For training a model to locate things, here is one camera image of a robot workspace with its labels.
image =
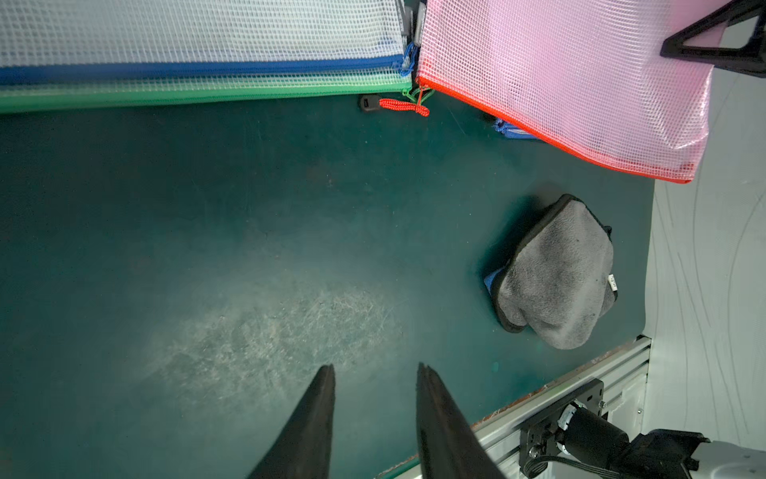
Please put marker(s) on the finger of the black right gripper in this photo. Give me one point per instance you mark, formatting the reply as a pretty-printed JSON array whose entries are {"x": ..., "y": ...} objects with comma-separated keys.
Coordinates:
[{"x": 718, "y": 42}]

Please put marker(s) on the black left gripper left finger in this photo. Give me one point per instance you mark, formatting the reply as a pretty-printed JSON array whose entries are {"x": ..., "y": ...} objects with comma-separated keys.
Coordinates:
[{"x": 303, "y": 448}]

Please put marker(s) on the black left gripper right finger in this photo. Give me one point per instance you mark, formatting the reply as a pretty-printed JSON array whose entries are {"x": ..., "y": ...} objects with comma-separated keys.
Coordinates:
[{"x": 447, "y": 446}]

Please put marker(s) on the pink mesh document bag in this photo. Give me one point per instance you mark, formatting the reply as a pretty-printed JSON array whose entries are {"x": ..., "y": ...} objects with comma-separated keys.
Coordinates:
[{"x": 584, "y": 76}]

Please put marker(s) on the grey microfibre cloth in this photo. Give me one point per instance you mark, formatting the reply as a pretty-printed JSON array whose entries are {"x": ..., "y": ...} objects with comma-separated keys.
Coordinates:
[{"x": 559, "y": 280}]

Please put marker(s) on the green mesh document bag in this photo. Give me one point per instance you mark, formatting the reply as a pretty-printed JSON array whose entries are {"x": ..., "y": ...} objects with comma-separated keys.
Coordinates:
[{"x": 159, "y": 92}]

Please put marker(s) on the clear blue-zip document bag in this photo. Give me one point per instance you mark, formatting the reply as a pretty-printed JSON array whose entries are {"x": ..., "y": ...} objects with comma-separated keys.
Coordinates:
[{"x": 72, "y": 41}]

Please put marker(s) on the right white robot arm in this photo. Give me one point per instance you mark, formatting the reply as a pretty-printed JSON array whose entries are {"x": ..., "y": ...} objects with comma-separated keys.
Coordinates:
[{"x": 603, "y": 449}]

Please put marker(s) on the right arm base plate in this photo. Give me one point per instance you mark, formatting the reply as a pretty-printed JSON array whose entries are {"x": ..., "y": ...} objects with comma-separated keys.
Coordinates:
[{"x": 540, "y": 433}]

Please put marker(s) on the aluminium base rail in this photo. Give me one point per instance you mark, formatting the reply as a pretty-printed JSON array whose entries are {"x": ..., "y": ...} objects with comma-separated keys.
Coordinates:
[{"x": 612, "y": 386}]

